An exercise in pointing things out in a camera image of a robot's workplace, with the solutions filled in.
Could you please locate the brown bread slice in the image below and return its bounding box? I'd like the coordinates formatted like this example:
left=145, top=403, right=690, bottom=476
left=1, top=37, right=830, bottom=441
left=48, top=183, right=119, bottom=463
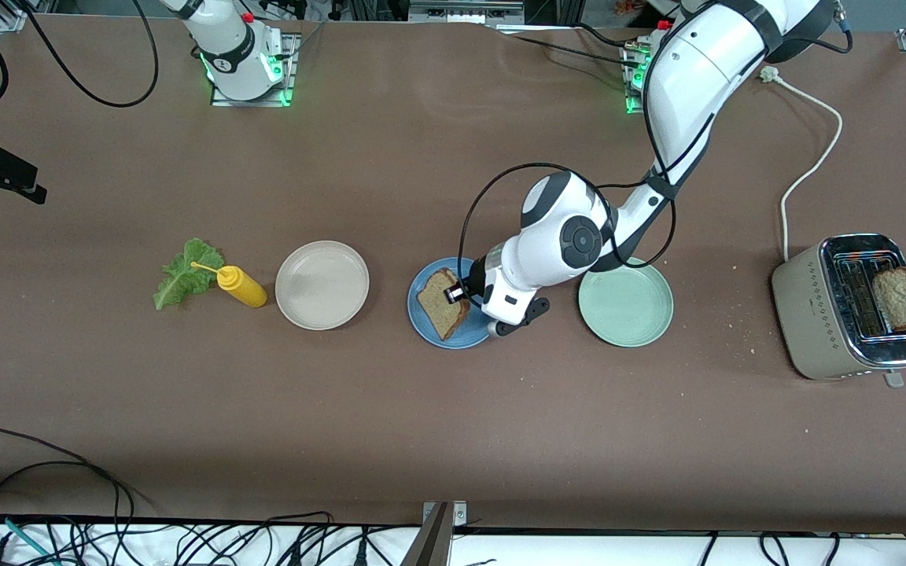
left=417, top=268, right=472, bottom=341
left=871, top=266, right=906, bottom=332

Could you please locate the green lettuce leaf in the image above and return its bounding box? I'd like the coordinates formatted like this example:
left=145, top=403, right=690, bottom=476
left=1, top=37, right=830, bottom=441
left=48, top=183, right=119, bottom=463
left=153, top=238, right=226, bottom=311

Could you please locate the yellow squeeze bottle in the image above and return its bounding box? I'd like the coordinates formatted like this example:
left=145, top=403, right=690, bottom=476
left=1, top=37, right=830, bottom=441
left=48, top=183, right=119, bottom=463
left=190, top=262, right=268, bottom=308

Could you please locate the blue round plate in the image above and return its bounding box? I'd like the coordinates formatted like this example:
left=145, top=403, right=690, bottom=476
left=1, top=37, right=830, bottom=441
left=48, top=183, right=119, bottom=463
left=408, top=257, right=495, bottom=350

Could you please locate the beige round plate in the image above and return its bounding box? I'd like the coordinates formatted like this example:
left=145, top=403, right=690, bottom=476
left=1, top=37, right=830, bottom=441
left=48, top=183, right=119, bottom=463
left=274, top=241, right=370, bottom=331

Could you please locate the green round plate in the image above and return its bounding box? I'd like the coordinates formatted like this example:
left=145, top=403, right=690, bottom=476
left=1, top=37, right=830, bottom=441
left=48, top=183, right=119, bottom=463
left=578, top=256, right=675, bottom=348

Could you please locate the grey metal box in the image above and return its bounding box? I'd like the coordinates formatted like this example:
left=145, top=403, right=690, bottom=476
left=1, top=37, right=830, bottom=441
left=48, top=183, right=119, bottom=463
left=408, top=0, right=525, bottom=24

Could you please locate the silver two-slot toaster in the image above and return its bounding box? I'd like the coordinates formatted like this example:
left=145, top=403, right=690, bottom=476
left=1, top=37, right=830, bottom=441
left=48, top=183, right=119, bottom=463
left=772, top=233, right=906, bottom=389

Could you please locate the small metal bracket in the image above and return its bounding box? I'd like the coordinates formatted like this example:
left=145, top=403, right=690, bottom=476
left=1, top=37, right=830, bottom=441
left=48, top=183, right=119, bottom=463
left=422, top=501, right=468, bottom=526

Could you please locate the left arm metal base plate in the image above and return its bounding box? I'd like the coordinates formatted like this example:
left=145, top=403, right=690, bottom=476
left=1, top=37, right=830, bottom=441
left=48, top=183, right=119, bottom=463
left=623, top=43, right=658, bottom=117

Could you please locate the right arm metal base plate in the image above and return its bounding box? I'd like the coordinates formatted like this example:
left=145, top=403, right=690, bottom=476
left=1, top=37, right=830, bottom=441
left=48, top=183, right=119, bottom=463
left=211, top=33, right=296, bottom=108

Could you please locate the aluminium post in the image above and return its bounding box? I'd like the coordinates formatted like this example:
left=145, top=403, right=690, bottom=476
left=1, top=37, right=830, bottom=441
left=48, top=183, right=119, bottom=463
left=400, top=503, right=454, bottom=566

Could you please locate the black looped cable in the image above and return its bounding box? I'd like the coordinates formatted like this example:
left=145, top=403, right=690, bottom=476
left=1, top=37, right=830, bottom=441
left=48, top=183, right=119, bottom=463
left=0, top=427, right=139, bottom=524

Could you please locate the teal cable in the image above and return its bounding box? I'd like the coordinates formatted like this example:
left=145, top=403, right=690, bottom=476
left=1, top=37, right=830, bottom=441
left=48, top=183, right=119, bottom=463
left=0, top=511, right=57, bottom=565

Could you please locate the white toaster power cord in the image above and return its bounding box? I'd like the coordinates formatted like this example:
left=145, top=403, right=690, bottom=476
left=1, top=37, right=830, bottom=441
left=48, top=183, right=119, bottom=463
left=760, top=66, right=845, bottom=262

